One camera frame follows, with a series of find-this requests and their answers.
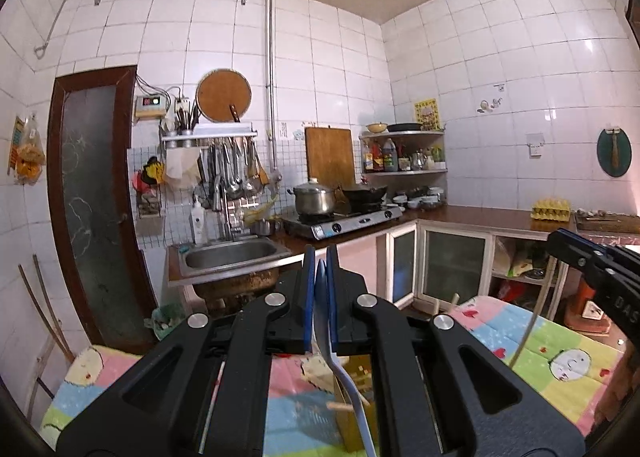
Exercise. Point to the gas stove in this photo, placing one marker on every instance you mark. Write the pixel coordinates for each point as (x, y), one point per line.
(345, 222)

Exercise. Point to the round wooden board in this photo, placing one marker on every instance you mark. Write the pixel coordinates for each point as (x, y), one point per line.
(220, 94)

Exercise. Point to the hanging white cloth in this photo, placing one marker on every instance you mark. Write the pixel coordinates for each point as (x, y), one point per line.
(181, 167)

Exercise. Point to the rectangular wooden cutting board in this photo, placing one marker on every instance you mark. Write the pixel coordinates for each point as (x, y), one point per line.
(330, 154)

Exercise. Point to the stainless steel sink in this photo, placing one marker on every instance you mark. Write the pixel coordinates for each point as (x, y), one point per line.
(230, 257)

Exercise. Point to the yellow slotted utensil holder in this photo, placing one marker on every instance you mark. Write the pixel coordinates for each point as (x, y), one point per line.
(347, 424)

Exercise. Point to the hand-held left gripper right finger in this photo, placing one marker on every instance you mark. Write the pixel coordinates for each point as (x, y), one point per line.
(430, 377)

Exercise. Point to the metal chair frame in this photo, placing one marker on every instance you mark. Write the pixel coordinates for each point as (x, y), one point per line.
(42, 367)

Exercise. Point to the white counter cabinet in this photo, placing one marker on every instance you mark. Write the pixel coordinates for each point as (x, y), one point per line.
(455, 267)

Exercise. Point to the row of hanging kitchen utensils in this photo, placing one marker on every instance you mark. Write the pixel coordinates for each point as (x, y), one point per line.
(235, 169)

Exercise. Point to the printed cartoon blanket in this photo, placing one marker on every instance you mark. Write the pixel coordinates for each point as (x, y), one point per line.
(560, 347)

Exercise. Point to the yellow bowl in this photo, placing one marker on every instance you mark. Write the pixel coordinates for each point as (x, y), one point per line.
(376, 128)

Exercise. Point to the black wok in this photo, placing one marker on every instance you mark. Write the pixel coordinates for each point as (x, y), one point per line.
(365, 193)

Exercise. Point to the black frying pan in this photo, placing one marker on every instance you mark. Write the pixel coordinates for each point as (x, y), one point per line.
(404, 127)

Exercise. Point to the wall metal pipe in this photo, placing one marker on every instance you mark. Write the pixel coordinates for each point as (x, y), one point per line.
(270, 62)

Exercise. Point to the wooden chopping block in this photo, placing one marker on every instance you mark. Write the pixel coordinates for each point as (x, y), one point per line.
(607, 222)

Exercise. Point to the green oval wall plaque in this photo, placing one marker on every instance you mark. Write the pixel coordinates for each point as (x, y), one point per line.
(614, 152)

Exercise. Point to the light blue plastic spoon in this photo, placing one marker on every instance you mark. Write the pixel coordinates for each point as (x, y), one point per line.
(350, 387)

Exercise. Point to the hanging plastic bag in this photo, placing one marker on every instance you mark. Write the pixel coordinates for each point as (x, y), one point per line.
(27, 152)

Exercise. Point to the white wall control box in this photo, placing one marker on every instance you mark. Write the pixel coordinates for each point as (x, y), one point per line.
(150, 107)

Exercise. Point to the group of small bowls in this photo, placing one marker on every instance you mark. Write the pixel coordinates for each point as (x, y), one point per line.
(420, 199)

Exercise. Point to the yellow egg carton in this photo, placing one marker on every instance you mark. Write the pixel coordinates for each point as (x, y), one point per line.
(550, 208)

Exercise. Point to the row of sauce bottles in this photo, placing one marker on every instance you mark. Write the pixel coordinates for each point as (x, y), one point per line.
(390, 157)

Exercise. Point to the small steel cup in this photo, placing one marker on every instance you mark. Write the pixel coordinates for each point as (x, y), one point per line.
(264, 228)

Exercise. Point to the leaning wooden sticks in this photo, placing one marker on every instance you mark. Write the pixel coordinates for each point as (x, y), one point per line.
(47, 307)

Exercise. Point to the corner wall shelf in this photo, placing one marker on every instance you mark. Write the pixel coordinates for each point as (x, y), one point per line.
(405, 172)

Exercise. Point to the white soap bottle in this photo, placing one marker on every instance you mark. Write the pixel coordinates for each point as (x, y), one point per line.
(198, 224)

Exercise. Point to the metal faucet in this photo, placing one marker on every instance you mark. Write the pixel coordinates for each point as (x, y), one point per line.
(225, 217)

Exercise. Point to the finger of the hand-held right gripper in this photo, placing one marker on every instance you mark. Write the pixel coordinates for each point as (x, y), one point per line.
(570, 249)
(595, 240)

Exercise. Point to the white wall socket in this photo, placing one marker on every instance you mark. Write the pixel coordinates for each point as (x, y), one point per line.
(535, 144)

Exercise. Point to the metal wall utensil rack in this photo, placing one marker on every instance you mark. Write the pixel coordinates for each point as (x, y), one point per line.
(210, 134)

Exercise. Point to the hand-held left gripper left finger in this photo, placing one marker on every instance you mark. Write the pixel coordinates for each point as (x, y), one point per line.
(240, 367)

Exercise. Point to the wooden chopstick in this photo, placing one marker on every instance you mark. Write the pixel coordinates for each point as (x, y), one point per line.
(347, 406)
(438, 309)
(456, 302)

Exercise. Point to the kitchen counter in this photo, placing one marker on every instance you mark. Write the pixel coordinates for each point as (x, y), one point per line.
(490, 217)

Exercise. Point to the steel cooking pot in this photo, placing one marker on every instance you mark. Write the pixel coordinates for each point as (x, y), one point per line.
(314, 199)

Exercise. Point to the yellow wall poster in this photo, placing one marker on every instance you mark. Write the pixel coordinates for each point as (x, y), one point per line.
(428, 114)

